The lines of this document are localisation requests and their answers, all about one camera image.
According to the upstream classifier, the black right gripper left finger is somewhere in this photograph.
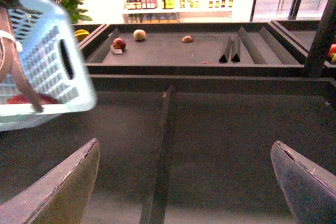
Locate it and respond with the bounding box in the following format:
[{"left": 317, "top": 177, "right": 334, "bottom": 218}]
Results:
[{"left": 1, "top": 138, "right": 100, "bottom": 223}]

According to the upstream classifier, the black bin divider bar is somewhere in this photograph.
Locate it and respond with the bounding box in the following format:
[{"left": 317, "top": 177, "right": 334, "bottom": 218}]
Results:
[{"left": 139, "top": 85, "right": 178, "bottom": 223}]

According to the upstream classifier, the pale round fruit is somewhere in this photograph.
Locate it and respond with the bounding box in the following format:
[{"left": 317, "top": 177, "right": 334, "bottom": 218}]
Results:
[{"left": 133, "top": 29, "right": 146, "bottom": 41}]

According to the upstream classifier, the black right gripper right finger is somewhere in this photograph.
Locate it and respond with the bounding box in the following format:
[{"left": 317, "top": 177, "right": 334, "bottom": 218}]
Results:
[{"left": 270, "top": 141, "right": 335, "bottom": 223}]

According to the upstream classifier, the bottle shelf rack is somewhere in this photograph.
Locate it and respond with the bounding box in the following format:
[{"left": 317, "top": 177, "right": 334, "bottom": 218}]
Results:
[{"left": 122, "top": 0, "right": 234, "bottom": 24}]

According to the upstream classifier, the light blue plastic basket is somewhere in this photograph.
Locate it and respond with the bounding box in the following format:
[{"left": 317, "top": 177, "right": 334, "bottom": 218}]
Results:
[{"left": 1, "top": 0, "right": 97, "bottom": 131}]

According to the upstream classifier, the dark red mango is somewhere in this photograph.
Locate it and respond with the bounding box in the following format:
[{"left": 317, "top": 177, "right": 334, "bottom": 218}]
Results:
[{"left": 7, "top": 94, "right": 59, "bottom": 105}]

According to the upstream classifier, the brown fruit on tray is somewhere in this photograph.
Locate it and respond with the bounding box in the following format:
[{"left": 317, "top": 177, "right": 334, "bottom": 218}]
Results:
[{"left": 181, "top": 35, "right": 194, "bottom": 43}]

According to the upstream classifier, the dark red fruit on tray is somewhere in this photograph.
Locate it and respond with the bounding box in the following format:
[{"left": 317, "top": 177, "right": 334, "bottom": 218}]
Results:
[{"left": 112, "top": 37, "right": 126, "bottom": 50}]

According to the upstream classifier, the neighbouring dark produce stand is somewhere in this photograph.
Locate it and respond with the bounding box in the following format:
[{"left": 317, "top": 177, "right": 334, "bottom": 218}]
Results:
[{"left": 79, "top": 23, "right": 307, "bottom": 77}]

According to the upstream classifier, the black triangular divider left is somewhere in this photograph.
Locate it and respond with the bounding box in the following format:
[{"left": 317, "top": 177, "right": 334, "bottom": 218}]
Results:
[{"left": 218, "top": 36, "right": 233, "bottom": 63}]

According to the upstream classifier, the black triangular divider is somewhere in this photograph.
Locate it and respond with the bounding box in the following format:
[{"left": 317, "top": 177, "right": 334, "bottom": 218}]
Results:
[
  {"left": 218, "top": 36, "right": 233, "bottom": 63},
  {"left": 231, "top": 35, "right": 240, "bottom": 62}
]

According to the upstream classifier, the dark wooden produce stand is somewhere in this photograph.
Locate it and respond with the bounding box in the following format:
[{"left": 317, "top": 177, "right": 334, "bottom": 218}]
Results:
[{"left": 1, "top": 74, "right": 335, "bottom": 223}]

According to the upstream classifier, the black triangular divider right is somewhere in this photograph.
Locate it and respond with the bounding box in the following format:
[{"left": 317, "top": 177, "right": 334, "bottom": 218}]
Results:
[{"left": 231, "top": 35, "right": 240, "bottom": 62}]

